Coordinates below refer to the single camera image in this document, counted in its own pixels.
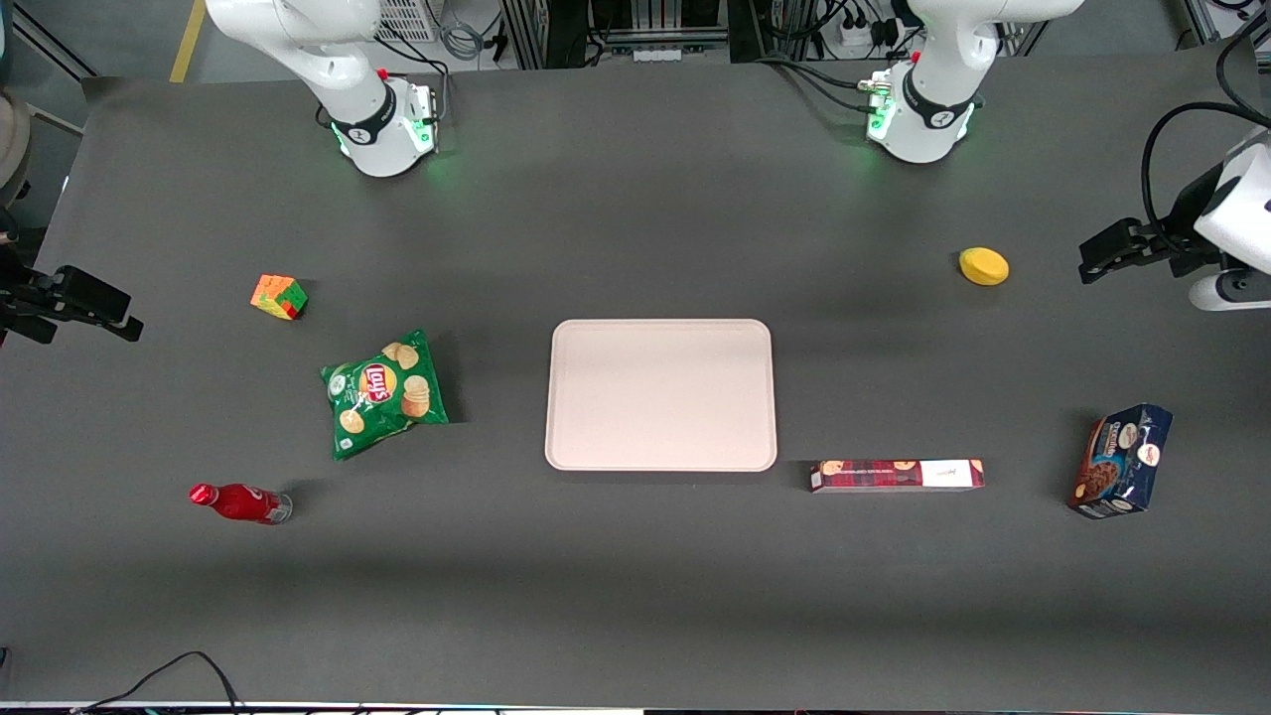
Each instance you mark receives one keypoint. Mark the beige plastic tray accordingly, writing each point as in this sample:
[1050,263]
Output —
[660,394]

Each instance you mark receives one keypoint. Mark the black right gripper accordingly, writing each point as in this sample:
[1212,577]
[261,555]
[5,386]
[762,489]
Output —
[20,301]

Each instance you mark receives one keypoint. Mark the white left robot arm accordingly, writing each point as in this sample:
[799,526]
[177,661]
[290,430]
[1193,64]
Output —
[933,60]

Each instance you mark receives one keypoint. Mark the white power strip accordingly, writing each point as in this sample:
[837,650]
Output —
[862,35]

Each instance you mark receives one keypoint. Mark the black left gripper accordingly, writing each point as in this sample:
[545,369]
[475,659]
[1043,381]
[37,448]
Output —
[1185,241]

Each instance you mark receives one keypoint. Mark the black aluminium frame rack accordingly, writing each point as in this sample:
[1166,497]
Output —
[621,30]

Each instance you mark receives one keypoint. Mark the red tartan cookie box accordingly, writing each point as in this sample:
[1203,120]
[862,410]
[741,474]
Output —
[894,476]

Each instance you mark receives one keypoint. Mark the red cola bottle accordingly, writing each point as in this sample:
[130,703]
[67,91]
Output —
[238,502]

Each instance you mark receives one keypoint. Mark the green Lay's chip bag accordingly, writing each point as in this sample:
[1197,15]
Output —
[382,392]

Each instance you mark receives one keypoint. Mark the blue chocolate cookie box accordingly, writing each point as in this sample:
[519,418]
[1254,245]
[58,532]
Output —
[1122,462]

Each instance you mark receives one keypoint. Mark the colourful puzzle cube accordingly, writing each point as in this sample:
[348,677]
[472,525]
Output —
[279,297]

